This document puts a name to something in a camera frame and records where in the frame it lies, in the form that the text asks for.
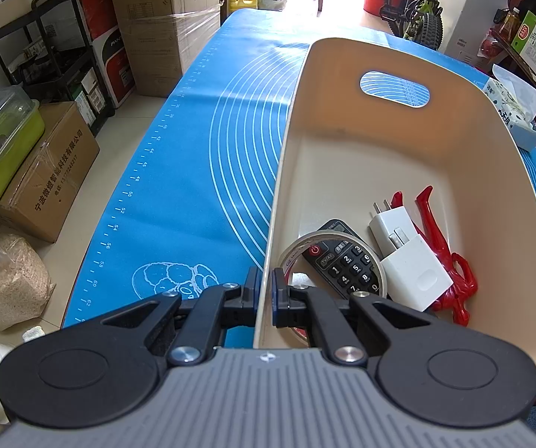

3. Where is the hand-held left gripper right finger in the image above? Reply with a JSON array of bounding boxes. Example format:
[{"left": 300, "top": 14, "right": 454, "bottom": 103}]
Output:
[{"left": 270, "top": 268, "right": 437, "bottom": 367}]

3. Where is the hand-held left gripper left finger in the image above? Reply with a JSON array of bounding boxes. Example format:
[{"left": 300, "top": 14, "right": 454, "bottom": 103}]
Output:
[{"left": 100, "top": 266, "right": 264, "bottom": 367}]

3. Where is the clear tape roll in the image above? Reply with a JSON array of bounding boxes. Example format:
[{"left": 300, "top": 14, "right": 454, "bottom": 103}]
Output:
[{"left": 277, "top": 231, "right": 388, "bottom": 347}]

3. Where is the black remote control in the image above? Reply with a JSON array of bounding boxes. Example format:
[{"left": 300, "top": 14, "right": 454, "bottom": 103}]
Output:
[{"left": 304, "top": 218, "right": 385, "bottom": 300}]

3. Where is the small white plug charger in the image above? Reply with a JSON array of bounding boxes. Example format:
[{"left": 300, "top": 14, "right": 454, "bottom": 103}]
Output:
[{"left": 368, "top": 200, "right": 412, "bottom": 255}]

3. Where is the large white power adapter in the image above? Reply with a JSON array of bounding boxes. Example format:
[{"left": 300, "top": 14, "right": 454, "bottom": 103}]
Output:
[{"left": 382, "top": 233, "right": 454, "bottom": 312}]

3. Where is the beige plastic bin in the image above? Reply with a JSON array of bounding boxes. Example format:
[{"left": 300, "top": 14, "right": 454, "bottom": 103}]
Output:
[{"left": 252, "top": 37, "right": 536, "bottom": 398}]

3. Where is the red action figure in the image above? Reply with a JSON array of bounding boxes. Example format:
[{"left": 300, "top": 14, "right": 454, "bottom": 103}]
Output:
[{"left": 389, "top": 186, "right": 479, "bottom": 326}]

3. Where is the blue silicone baking mat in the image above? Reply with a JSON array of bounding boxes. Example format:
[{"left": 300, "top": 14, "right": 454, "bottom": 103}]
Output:
[{"left": 60, "top": 9, "right": 536, "bottom": 398}]

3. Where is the cardboard box with black print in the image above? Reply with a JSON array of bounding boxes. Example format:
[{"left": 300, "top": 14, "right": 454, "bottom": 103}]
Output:
[{"left": 0, "top": 102, "right": 101, "bottom": 244}]

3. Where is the plastic-wrapped cardboard box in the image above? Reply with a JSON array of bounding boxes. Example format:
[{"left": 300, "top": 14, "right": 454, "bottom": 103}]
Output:
[{"left": 125, "top": 9, "right": 222, "bottom": 100}]

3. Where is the clear bag of grain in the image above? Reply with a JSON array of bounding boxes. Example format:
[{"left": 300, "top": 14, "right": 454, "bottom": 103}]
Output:
[{"left": 0, "top": 233, "right": 57, "bottom": 333}]

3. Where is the red and white appliance box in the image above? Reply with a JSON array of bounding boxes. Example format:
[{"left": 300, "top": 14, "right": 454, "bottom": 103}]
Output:
[{"left": 80, "top": 0, "right": 136, "bottom": 109}]

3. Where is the green container with clear lid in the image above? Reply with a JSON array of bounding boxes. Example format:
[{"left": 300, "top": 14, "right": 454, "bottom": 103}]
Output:
[{"left": 0, "top": 86, "right": 46, "bottom": 207}]

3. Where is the tissue pack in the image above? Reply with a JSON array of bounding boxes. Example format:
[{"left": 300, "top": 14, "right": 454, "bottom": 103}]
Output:
[{"left": 483, "top": 64, "right": 536, "bottom": 151}]

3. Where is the black rack cart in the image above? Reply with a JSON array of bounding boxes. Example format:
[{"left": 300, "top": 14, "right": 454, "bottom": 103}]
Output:
[{"left": 0, "top": 0, "right": 116, "bottom": 137}]

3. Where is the green bicycle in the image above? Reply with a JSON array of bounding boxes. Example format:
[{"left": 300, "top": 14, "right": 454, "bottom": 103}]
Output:
[{"left": 380, "top": 0, "right": 456, "bottom": 50}]

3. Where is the white cabinet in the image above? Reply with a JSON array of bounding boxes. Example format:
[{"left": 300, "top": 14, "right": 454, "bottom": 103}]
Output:
[{"left": 443, "top": 0, "right": 530, "bottom": 65}]

